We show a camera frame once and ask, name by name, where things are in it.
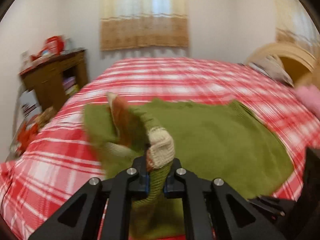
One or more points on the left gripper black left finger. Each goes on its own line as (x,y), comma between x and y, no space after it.
(100,209)

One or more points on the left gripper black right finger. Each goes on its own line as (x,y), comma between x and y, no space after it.
(214,210)

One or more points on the green orange cream striped sweater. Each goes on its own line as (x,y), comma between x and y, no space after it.
(213,141)

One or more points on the red plaid bed sheet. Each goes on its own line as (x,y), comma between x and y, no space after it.
(59,161)

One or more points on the red plastic bag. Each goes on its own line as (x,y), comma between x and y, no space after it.
(26,136)

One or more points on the brown patterned bag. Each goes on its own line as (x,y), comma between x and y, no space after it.
(45,117)

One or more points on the pink folded quilt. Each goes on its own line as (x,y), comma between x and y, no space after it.
(309,96)

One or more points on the white printed cardboard box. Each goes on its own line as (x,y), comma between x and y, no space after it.
(30,105)

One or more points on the stacked books in desk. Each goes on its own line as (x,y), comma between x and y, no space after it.
(70,86)

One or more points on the dark brown wooden desk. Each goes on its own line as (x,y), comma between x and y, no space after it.
(46,78)

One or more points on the cream wooden headboard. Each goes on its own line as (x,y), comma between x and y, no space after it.
(301,65)

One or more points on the grey striped pillow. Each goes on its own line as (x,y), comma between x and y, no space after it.
(270,67)

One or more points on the white greeting card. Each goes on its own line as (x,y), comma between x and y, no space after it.
(26,62)

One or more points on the red gift box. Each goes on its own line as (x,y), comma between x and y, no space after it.
(55,45)

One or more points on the beige patterned side curtain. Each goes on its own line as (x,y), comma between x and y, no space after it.
(294,25)

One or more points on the beige patterned window curtain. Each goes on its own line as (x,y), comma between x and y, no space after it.
(131,24)

